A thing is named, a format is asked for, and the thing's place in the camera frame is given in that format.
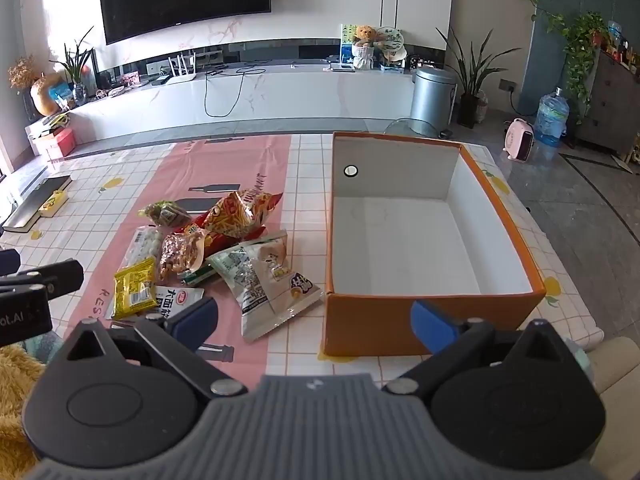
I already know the black cable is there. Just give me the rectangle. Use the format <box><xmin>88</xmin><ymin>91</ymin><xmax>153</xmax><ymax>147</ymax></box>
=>
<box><xmin>202</xmin><ymin>62</ymin><xmax>271</xmax><ymax>118</ymax></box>

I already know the yellow snack packet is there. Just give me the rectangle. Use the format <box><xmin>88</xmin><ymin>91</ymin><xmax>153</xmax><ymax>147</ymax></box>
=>
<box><xmin>111</xmin><ymin>257</ymin><xmax>160</xmax><ymax>320</ymax></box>

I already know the hanging vine plant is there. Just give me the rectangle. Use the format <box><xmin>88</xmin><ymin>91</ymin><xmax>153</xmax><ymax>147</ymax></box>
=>
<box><xmin>500</xmin><ymin>0</ymin><xmax>608</xmax><ymax>126</ymax></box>

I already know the pink storage box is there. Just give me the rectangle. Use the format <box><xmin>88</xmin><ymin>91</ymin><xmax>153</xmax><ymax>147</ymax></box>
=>
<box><xmin>35</xmin><ymin>127</ymin><xmax>76</xmax><ymax>158</ymax></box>

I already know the potted snake plant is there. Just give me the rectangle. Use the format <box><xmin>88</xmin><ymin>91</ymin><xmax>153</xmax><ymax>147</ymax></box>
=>
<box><xmin>436</xmin><ymin>27</ymin><xmax>521</xmax><ymax>128</ymax></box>

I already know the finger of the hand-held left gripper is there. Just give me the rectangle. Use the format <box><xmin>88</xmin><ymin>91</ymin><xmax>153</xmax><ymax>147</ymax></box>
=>
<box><xmin>0</xmin><ymin>249</ymin><xmax>22</xmax><ymax>277</ymax></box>
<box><xmin>0</xmin><ymin>259</ymin><xmax>85</xmax><ymax>301</ymax></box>

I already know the orange cardboard box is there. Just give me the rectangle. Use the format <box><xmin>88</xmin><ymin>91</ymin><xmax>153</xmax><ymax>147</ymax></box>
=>
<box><xmin>319</xmin><ymin>131</ymin><xmax>547</xmax><ymax>361</ymax></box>

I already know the clear peanut snack bag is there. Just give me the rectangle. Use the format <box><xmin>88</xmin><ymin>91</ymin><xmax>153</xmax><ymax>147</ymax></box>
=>
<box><xmin>157</xmin><ymin>232</ymin><xmax>208</xmax><ymax>281</ymax></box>

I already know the white television console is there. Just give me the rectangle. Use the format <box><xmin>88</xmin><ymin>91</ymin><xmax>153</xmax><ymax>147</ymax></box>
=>
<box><xmin>20</xmin><ymin>37</ymin><xmax>451</xmax><ymax>151</ymax></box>

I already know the blue water bottle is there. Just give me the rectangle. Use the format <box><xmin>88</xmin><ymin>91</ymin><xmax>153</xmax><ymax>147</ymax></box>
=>
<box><xmin>534</xmin><ymin>87</ymin><xmax>570</xmax><ymax>148</ymax></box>

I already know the silver trash can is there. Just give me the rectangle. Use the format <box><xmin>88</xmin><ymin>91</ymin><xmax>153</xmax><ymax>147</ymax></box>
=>
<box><xmin>410</xmin><ymin>66</ymin><xmax>458</xmax><ymax>137</ymax></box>

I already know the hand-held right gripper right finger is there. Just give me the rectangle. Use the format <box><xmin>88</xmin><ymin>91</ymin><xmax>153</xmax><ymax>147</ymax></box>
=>
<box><xmin>382</xmin><ymin>300</ymin><xmax>583</xmax><ymax>396</ymax></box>

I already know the orange gourd vase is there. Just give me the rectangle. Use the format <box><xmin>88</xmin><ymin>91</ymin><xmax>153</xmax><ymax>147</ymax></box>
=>
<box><xmin>30</xmin><ymin>72</ymin><xmax>66</xmax><ymax>116</ymax></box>

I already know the brown teddy bear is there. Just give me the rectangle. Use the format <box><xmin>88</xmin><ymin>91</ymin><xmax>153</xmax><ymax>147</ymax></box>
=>
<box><xmin>350</xmin><ymin>25</ymin><xmax>378</xmax><ymax>71</ymax></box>

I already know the light blue cloth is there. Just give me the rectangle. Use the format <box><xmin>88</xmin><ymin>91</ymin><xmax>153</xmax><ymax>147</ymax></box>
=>
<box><xmin>22</xmin><ymin>332</ymin><xmax>66</xmax><ymax>361</ymax></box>

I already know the white and green snack packet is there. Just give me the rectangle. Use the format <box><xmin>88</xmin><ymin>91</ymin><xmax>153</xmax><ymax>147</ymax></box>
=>
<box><xmin>207</xmin><ymin>242</ymin><xmax>266</xmax><ymax>306</ymax></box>

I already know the yellow fluffy cloth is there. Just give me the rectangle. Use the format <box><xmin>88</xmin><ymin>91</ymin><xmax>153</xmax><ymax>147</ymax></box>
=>
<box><xmin>0</xmin><ymin>345</ymin><xmax>48</xmax><ymax>480</ymax></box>

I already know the clear packet of white balls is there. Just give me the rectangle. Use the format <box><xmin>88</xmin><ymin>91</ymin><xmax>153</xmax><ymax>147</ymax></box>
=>
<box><xmin>122</xmin><ymin>226</ymin><xmax>166</xmax><ymax>281</ymax></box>

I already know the red and yellow striped snack bag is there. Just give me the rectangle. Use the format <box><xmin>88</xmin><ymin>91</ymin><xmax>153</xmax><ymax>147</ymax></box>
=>
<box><xmin>202</xmin><ymin>190</ymin><xmax>283</xmax><ymax>238</ymax></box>

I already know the pink space heater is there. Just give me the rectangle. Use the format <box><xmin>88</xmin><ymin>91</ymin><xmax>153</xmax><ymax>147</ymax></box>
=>
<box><xmin>504</xmin><ymin>118</ymin><xmax>536</xmax><ymax>162</ymax></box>

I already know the potted grass plant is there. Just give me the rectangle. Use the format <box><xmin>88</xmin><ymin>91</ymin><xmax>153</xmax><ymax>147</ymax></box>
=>
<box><xmin>50</xmin><ymin>27</ymin><xmax>96</xmax><ymax>106</ymax></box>

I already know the grey dresser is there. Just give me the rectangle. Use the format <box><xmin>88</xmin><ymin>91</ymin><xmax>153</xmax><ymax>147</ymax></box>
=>
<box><xmin>575</xmin><ymin>50</ymin><xmax>640</xmax><ymax>161</ymax></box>

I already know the white router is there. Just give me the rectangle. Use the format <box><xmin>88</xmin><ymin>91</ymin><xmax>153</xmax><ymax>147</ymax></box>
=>
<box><xmin>167</xmin><ymin>52</ymin><xmax>198</xmax><ymax>86</ymax></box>

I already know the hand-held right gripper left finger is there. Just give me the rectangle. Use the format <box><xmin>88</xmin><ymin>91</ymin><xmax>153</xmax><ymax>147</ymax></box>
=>
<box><xmin>50</xmin><ymin>296</ymin><xmax>248</xmax><ymax>396</ymax></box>

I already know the red-wrapped clear snack packet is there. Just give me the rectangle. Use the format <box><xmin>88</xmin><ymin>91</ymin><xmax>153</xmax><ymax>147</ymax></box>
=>
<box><xmin>139</xmin><ymin>200</ymin><xmax>193</xmax><ymax>228</ymax></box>

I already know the white spicy strip packet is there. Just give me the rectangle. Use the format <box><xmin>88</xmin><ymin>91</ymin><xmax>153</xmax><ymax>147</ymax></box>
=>
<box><xmin>145</xmin><ymin>285</ymin><xmax>206</xmax><ymax>318</ymax></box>

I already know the black flat box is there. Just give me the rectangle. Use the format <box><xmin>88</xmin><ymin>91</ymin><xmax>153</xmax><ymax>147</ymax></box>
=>
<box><xmin>2</xmin><ymin>175</ymin><xmax>71</xmax><ymax>233</ymax></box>

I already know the clear packet with barcode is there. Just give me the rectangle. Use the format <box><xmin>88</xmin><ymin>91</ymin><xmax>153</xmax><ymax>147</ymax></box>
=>
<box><xmin>240</xmin><ymin>230</ymin><xmax>321</xmax><ymax>343</ymax></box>

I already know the red snack packet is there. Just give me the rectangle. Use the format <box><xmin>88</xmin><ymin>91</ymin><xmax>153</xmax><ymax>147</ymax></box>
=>
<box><xmin>175</xmin><ymin>212</ymin><xmax>268</xmax><ymax>261</ymax></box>

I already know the green sausage stick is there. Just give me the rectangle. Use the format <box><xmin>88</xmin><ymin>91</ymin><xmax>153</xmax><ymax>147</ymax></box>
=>
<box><xmin>180</xmin><ymin>265</ymin><xmax>221</xmax><ymax>286</ymax></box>

